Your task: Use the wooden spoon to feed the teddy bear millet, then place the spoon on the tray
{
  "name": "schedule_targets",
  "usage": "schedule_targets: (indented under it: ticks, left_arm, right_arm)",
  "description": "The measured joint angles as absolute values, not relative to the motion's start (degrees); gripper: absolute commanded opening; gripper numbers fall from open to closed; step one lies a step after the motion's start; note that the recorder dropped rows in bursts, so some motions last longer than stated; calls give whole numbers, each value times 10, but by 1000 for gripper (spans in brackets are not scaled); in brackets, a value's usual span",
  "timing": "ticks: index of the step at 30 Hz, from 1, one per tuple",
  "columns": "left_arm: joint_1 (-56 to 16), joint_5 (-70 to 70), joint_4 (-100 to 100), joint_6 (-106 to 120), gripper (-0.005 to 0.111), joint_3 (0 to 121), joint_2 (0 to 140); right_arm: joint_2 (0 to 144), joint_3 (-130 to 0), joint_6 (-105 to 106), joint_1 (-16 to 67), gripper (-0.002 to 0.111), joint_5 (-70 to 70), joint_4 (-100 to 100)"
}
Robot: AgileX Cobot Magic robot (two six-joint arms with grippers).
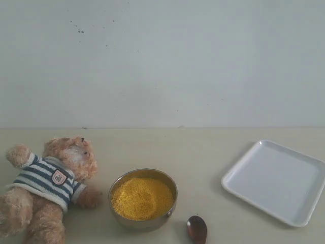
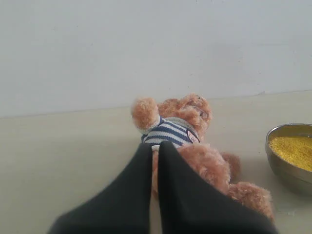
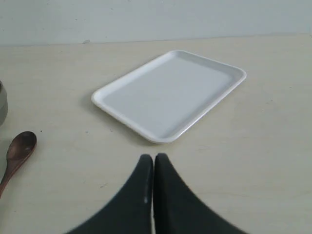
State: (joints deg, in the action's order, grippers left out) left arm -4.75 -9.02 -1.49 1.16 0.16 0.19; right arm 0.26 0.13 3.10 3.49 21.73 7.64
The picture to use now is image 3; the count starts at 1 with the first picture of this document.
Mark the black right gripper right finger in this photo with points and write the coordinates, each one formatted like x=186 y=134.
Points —
x=177 y=210

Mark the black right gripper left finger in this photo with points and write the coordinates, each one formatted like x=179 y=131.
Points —
x=129 y=211

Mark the dark brown wooden spoon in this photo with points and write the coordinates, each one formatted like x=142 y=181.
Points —
x=20 y=149

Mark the white rectangular plastic tray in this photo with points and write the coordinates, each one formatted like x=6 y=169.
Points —
x=163 y=98

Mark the stainless steel bowl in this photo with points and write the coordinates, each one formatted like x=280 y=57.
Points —
x=3 y=104

